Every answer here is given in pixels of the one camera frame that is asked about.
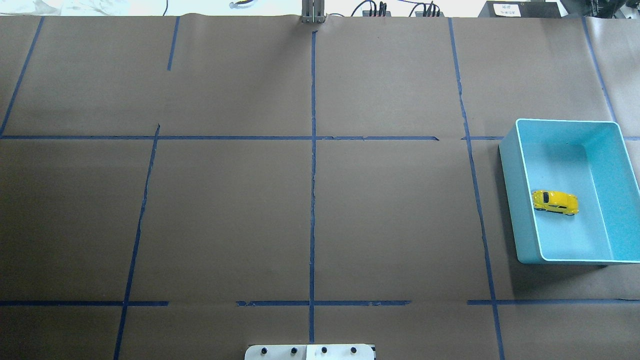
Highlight yellow beetle toy car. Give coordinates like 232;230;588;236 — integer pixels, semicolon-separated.
531;189;579;216

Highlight black box with label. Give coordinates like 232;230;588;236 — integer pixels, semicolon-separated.
477;0;562;19

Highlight light blue plastic bin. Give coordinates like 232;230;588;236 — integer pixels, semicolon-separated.
498;118;640;265

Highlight metal camera stand post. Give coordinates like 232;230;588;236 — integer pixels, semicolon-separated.
301;0;326;24

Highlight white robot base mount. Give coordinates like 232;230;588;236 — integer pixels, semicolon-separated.
244;343;377;360

